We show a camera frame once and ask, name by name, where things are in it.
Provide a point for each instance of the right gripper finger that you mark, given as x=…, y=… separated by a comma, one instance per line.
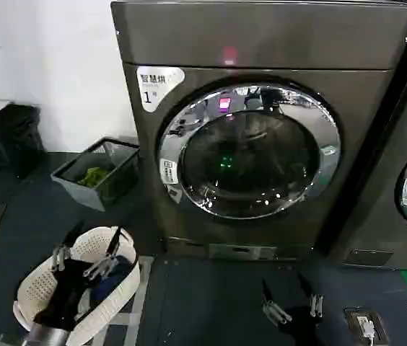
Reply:
x=274, y=306
x=313, y=301

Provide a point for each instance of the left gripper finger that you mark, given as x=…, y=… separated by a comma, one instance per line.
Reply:
x=67, y=245
x=108, y=257

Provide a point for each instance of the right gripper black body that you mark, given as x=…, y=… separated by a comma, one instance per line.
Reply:
x=299, y=326

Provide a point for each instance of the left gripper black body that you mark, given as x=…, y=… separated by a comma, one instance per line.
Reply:
x=64, y=295

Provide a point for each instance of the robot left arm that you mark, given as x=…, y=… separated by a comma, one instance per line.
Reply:
x=44, y=335

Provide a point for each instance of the white garment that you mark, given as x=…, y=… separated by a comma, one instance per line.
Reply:
x=82, y=301

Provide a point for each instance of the black garment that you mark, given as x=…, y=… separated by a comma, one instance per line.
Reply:
x=81, y=261

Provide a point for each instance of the blue garment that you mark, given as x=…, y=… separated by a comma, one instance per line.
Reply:
x=111, y=279

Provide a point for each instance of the white perforated laundry basket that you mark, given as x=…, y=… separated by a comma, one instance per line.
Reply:
x=41, y=284

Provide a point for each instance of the grey mesh storage basket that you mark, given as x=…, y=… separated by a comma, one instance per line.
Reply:
x=81, y=192

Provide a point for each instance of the metal floor socket box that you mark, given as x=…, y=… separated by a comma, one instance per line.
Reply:
x=366, y=324

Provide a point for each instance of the white plug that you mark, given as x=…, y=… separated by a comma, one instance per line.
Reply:
x=365, y=326

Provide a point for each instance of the green cloth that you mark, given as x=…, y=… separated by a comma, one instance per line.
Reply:
x=93, y=176

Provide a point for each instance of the grey dryer without sticker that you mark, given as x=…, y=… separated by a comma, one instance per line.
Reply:
x=384, y=202

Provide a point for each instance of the round glass dryer door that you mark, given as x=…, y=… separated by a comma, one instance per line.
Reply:
x=248, y=151

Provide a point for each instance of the white label sticker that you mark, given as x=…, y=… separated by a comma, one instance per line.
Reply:
x=154, y=86

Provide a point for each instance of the grey front-load dryer with sticker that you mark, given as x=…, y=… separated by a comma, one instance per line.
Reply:
x=261, y=43

